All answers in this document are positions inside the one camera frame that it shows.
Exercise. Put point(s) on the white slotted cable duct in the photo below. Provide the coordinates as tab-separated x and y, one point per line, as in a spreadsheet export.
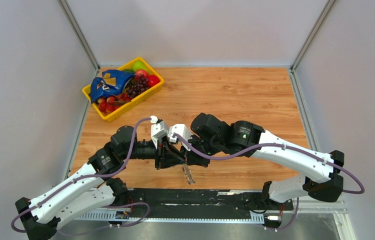
117	215

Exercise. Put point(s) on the blue chip bag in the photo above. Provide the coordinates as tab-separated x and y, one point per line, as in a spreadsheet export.
112	82

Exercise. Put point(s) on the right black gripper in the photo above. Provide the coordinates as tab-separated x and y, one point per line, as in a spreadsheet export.
192	158

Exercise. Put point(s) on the yellow plastic basket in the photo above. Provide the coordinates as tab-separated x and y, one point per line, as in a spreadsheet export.
117	113

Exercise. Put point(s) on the red tomato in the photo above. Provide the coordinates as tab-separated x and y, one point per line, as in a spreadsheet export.
153	80

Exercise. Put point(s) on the green apple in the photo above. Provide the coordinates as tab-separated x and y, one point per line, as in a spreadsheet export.
139	65

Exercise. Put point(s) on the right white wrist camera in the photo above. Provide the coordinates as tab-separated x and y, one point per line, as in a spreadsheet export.
180	129

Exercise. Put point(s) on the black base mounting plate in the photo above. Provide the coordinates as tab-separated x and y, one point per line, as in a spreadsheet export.
197	202

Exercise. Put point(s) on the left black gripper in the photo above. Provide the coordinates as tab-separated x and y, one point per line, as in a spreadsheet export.
167	154

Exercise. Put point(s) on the large keyring with small rings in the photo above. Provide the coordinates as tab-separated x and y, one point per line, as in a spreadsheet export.
188	174

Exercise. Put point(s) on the red cherries pile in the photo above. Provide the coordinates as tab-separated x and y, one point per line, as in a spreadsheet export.
107	105

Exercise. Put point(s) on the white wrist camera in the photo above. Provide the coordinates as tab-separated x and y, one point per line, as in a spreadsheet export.
159	129
180	129

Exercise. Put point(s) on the red apple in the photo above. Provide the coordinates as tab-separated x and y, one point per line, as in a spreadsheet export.
141	73

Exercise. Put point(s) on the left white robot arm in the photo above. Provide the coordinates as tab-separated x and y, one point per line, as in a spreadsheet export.
94	184

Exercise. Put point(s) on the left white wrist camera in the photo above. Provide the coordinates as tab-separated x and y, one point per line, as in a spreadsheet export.
159	129

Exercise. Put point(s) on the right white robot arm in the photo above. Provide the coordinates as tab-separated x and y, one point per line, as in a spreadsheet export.
318	176

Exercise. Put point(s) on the purple grape bunch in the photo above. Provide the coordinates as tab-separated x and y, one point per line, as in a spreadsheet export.
137	86

